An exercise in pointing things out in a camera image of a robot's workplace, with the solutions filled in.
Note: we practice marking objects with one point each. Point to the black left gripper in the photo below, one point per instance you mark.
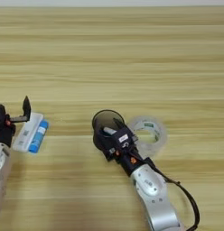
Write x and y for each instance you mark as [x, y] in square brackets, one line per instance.
[5, 132]

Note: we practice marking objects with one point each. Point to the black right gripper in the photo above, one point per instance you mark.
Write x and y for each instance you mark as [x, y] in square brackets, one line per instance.
[132, 159]

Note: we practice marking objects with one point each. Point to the black mesh pen cup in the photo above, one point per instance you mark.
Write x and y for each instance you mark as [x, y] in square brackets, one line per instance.
[103, 120]

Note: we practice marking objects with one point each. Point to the white plastic case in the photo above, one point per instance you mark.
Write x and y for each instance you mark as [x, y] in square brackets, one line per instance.
[26, 132]

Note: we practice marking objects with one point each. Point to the blue glue stick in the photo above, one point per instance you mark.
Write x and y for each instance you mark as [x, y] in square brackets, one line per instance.
[39, 136]

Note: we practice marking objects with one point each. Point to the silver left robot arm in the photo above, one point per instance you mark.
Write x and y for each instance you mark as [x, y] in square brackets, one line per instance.
[1, 174]

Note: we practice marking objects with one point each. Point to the white cylinder stick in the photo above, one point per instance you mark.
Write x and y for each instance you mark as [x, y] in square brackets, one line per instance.
[110, 131]

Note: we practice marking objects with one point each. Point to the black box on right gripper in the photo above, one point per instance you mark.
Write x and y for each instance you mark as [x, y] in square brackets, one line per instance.
[124, 138]

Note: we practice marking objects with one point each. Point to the clear tape roll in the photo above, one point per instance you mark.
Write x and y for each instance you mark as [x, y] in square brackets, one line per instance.
[160, 138]

